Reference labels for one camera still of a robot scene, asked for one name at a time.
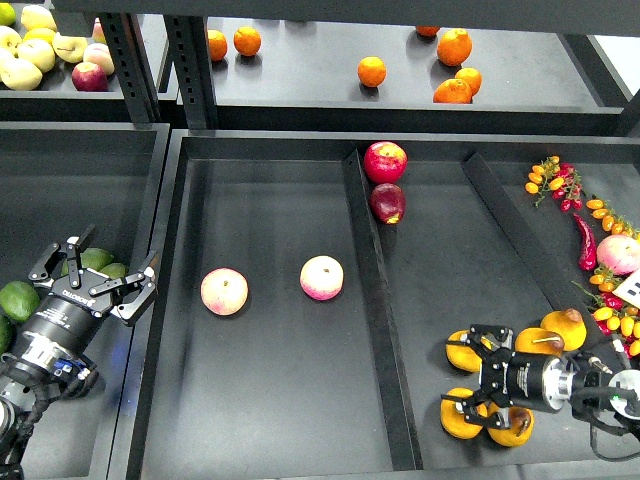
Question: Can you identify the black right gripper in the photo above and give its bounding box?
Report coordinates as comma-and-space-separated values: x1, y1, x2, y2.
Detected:
440, 324, 575, 429

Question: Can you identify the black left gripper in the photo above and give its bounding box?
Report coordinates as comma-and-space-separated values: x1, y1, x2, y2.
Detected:
23, 224, 159, 355

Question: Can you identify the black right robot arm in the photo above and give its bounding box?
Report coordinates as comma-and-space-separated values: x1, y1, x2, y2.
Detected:
440, 324, 639, 451

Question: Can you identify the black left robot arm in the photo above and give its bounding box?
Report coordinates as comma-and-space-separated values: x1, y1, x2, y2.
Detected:
1, 226, 159, 479

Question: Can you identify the green avocado upper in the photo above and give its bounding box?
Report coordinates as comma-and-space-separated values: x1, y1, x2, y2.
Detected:
80, 247, 114, 271

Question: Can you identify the yellow pear middle pile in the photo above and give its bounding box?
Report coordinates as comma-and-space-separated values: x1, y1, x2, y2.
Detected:
514, 327, 565, 357

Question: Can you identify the yellow pear bottom pile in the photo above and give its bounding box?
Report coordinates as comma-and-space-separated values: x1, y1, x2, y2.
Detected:
487, 403, 535, 448

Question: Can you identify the green avocado at edge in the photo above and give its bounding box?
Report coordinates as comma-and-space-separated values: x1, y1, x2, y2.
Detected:
0, 315, 15, 354

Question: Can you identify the yellow pear with brown top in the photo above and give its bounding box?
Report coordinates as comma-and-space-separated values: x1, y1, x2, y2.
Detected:
540, 308, 587, 351

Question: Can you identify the pale pear back shelf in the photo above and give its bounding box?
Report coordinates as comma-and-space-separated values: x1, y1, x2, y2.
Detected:
20, 5, 58, 32

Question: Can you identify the green lime round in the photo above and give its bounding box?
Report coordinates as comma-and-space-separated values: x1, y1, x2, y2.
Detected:
0, 280, 40, 323

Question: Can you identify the pink apple left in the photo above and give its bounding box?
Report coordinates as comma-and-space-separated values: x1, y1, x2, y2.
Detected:
200, 268, 249, 316

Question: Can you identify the pink apple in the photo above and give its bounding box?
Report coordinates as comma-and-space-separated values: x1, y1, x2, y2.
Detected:
596, 235, 639, 275
200, 268, 249, 316
299, 255, 344, 301

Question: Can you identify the cherry tomato bunch lower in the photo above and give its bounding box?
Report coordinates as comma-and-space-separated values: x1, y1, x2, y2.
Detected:
573, 266, 639, 363

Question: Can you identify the cherry tomato bunch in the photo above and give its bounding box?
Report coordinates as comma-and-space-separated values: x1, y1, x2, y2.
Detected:
524, 155, 583, 212
573, 266, 639, 363

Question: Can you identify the red chili pepper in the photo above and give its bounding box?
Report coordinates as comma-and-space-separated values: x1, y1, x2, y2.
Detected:
572, 213, 597, 272

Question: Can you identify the white label card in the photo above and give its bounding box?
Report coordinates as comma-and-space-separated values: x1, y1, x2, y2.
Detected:
613, 270, 640, 308

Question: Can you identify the pink apple at right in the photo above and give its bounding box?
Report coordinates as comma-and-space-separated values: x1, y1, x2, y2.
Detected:
596, 235, 639, 275

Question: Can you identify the pink apple centre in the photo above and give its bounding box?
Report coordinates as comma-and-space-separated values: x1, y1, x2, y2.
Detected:
299, 255, 344, 301

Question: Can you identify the dark red apple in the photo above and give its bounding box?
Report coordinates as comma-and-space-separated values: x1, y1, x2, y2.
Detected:
369, 183, 406, 225

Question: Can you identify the black middle tray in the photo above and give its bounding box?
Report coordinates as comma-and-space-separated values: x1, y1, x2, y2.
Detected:
113, 130, 639, 479

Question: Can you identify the cherry tomato bunch upper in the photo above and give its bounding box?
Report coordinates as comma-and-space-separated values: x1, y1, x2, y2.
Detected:
524, 155, 583, 212

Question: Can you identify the red apple on shelf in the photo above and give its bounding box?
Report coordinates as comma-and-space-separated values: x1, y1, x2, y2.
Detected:
71, 62, 109, 92

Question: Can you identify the pale peach on shelf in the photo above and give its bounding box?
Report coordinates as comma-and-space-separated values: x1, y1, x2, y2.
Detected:
83, 43, 115, 76

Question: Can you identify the bright red apple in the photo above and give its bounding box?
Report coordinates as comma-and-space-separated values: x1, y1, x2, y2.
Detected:
363, 141, 408, 184

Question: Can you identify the yellow apple on shelf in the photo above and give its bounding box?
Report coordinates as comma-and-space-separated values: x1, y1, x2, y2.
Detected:
52, 32, 88, 64

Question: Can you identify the pale yellow apple shelf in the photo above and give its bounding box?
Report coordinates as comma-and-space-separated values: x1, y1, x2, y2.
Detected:
17, 38, 56, 73

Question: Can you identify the pale apple left edge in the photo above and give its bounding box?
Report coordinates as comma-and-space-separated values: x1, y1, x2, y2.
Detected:
0, 25, 23, 57

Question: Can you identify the yellow lemon on shelf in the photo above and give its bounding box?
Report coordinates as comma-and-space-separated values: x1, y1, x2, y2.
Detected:
23, 27, 56, 46

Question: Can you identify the green lime on shelf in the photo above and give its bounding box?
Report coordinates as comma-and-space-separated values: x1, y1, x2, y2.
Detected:
0, 2, 16, 26

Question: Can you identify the orange on shelf front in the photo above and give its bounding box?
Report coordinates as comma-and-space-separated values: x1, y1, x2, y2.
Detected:
433, 78, 473, 104

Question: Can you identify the orange cherry tomato string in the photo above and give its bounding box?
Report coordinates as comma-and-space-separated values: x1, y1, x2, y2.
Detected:
585, 194, 640, 239

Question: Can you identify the black shelf upright post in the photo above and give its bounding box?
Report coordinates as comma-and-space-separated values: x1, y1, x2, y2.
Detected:
163, 15, 219, 130

